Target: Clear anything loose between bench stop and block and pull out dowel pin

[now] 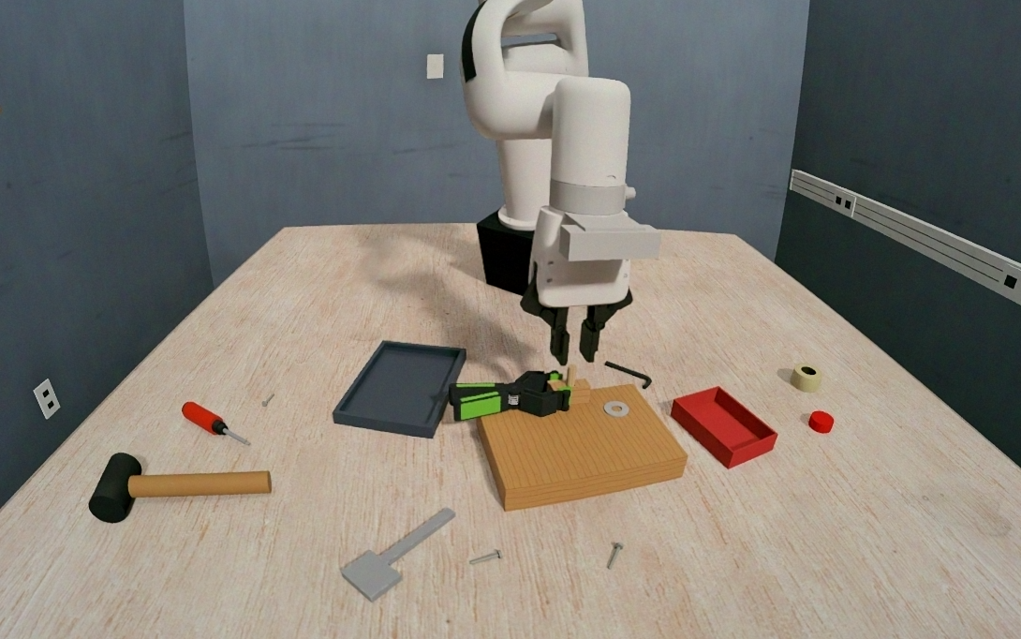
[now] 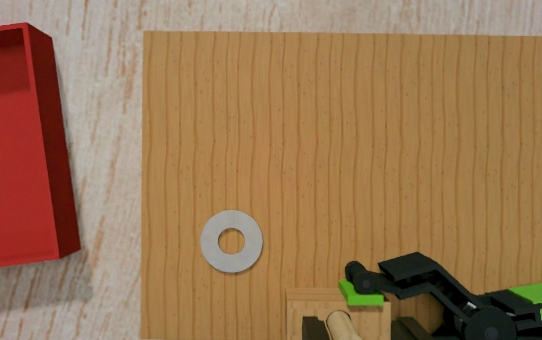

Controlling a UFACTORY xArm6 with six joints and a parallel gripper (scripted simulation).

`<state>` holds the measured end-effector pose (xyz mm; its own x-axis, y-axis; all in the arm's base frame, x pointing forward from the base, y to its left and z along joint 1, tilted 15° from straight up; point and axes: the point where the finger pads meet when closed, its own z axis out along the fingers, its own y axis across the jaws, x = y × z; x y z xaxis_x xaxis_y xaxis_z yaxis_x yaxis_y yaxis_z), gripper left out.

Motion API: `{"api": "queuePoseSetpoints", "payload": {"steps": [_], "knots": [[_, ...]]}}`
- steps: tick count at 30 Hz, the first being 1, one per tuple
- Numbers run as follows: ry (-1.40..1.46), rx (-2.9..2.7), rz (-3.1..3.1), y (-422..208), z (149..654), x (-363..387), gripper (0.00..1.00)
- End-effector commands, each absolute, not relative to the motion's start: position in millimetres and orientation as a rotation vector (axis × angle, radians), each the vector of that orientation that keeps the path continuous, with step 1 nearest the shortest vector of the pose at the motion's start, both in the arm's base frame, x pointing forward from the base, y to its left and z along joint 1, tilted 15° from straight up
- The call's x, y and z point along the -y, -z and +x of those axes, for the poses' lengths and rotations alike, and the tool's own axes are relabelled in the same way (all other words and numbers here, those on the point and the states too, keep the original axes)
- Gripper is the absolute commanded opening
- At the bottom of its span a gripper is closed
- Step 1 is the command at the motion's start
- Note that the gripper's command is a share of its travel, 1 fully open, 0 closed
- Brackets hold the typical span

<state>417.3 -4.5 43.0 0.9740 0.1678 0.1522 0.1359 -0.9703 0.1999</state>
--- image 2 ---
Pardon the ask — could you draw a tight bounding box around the light brown wooden bench board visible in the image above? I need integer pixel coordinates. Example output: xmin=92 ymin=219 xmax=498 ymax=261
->
xmin=141 ymin=31 xmax=542 ymax=340

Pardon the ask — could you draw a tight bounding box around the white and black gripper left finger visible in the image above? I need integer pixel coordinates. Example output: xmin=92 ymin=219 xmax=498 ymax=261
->
xmin=302 ymin=316 xmax=331 ymax=340

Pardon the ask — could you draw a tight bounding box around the light wooden dowel pin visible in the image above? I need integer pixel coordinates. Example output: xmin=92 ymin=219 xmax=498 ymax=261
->
xmin=327 ymin=310 xmax=361 ymax=340

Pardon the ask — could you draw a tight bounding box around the grey washer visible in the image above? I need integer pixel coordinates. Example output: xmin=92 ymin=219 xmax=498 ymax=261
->
xmin=200 ymin=210 xmax=263 ymax=273

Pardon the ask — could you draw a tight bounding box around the black spring clamp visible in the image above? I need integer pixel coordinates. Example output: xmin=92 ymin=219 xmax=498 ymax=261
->
xmin=339 ymin=251 xmax=542 ymax=340

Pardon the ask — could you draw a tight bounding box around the red open tray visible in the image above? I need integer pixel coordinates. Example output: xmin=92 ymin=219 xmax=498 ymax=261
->
xmin=0 ymin=22 xmax=81 ymax=267

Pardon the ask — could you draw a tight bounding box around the small light wooden block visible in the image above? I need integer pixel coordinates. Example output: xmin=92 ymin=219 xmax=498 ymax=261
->
xmin=285 ymin=288 xmax=391 ymax=340

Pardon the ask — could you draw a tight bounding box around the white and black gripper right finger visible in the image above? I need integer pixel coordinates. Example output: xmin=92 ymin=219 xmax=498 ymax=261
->
xmin=390 ymin=317 xmax=435 ymax=340

